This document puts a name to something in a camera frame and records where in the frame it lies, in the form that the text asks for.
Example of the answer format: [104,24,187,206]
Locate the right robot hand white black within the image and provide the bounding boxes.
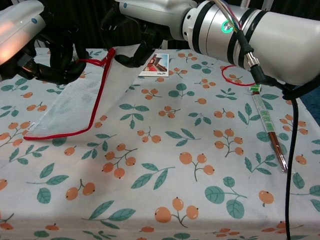
[100,0,198,69]

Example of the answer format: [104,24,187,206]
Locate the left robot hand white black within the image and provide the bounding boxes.
[0,0,88,85]

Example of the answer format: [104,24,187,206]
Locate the transparent mesh bag red zipper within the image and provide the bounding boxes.
[23,43,143,141]

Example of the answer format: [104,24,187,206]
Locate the postcard with red building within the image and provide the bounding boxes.
[138,53,170,77]

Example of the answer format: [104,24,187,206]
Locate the floral tablecloth orange berries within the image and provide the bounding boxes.
[0,47,320,240]

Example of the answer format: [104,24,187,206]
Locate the chopsticks in clear wrapper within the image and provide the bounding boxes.
[249,83,289,174]

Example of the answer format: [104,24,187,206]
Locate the blue table cover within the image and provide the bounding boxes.
[299,94,320,109]

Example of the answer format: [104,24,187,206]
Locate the red string ring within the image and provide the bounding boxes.
[221,64,258,87]

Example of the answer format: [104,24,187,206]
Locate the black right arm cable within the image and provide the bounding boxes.
[236,29,320,240]

